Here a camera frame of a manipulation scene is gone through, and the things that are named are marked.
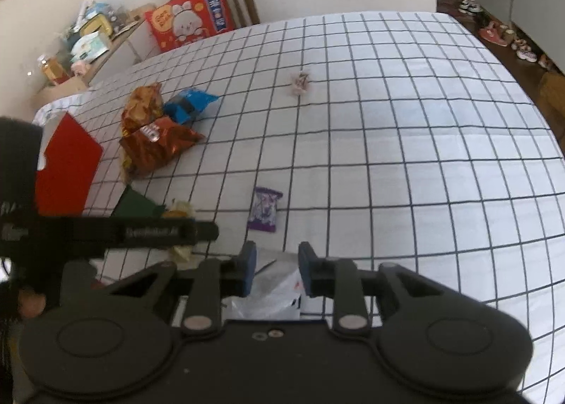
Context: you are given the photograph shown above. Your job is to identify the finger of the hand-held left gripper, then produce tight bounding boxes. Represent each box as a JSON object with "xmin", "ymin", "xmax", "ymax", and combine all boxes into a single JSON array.
[{"xmin": 103, "ymin": 218, "xmax": 220, "ymax": 255}]

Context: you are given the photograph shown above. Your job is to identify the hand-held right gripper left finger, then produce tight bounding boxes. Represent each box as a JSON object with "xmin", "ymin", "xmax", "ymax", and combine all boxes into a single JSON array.
[{"xmin": 105, "ymin": 240, "xmax": 257, "ymax": 336}]

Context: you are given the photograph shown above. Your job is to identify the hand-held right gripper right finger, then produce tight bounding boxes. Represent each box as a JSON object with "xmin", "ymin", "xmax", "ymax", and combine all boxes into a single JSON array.
[{"xmin": 298, "ymin": 242, "xmax": 446, "ymax": 336}]

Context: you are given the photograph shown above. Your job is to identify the yellow snack packet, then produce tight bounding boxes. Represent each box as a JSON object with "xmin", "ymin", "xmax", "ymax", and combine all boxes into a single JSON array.
[{"xmin": 164, "ymin": 198, "xmax": 196, "ymax": 262}]

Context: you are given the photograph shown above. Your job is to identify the red cardboard box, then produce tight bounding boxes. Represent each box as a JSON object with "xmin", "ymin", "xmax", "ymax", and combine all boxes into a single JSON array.
[{"xmin": 33, "ymin": 110, "xmax": 104, "ymax": 217}]

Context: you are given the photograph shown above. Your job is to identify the orange snack bag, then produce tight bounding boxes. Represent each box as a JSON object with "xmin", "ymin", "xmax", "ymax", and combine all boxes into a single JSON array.
[{"xmin": 118, "ymin": 116, "xmax": 206, "ymax": 178}]

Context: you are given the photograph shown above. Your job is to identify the blue snack packet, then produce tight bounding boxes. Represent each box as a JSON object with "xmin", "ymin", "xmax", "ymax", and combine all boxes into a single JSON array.
[{"xmin": 162, "ymin": 88, "xmax": 220, "ymax": 125}]

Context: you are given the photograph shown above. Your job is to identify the person's left hand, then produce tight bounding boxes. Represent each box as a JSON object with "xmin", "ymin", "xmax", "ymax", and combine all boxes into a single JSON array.
[{"xmin": 18, "ymin": 291, "xmax": 47, "ymax": 319}]

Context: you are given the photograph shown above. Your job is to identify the white plastic bag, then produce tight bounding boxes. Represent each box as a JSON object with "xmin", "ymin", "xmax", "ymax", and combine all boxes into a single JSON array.
[{"xmin": 221, "ymin": 251, "xmax": 306, "ymax": 322}]

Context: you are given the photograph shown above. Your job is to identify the dark green snack packet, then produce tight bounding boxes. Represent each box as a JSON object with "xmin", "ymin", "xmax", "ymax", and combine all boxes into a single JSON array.
[{"xmin": 110, "ymin": 185, "xmax": 167, "ymax": 218}]

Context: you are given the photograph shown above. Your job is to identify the purple snack packet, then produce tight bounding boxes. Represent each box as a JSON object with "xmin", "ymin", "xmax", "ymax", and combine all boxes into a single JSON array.
[{"xmin": 246, "ymin": 186, "xmax": 284, "ymax": 233}]

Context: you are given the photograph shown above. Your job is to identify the amber bottle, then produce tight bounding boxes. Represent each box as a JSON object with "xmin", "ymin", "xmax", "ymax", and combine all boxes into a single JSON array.
[{"xmin": 37, "ymin": 54, "xmax": 68, "ymax": 85}]

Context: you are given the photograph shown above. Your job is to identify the golden brown snack bag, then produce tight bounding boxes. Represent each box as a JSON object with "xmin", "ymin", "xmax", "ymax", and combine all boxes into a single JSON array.
[{"xmin": 121, "ymin": 82, "xmax": 165, "ymax": 136}]

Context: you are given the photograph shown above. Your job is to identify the pale green tissue pack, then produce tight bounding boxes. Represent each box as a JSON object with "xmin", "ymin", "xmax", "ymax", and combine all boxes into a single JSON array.
[{"xmin": 70, "ymin": 30, "xmax": 112, "ymax": 63}]

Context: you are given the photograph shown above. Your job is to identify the white sideboard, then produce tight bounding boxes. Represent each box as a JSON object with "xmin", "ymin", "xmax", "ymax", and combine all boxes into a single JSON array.
[{"xmin": 31, "ymin": 2, "xmax": 157, "ymax": 110}]

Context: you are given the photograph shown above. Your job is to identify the white grid tablecloth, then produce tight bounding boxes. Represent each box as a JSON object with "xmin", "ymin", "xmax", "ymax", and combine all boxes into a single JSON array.
[{"xmin": 33, "ymin": 11, "xmax": 565, "ymax": 404}]

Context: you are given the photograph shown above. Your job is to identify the yellow box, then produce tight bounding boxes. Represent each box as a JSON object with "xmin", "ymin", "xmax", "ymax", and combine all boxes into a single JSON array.
[{"xmin": 81, "ymin": 16, "xmax": 114, "ymax": 37}]

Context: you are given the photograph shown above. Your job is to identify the small pink candy packet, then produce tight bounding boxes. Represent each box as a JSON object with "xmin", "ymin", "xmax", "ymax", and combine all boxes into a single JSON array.
[{"xmin": 289, "ymin": 70, "xmax": 312, "ymax": 96}]

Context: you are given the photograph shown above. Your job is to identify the red printed snack bag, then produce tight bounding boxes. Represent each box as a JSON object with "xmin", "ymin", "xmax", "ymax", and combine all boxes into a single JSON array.
[{"xmin": 145, "ymin": 0, "xmax": 236, "ymax": 52}]

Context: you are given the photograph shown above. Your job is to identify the pink shoes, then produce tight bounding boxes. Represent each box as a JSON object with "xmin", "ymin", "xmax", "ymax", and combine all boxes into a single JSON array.
[{"xmin": 478, "ymin": 22, "xmax": 515, "ymax": 47}]

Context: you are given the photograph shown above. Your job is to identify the white sneakers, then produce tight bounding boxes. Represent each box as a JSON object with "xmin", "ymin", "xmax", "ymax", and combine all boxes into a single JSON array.
[{"xmin": 511, "ymin": 39, "xmax": 540, "ymax": 63}]

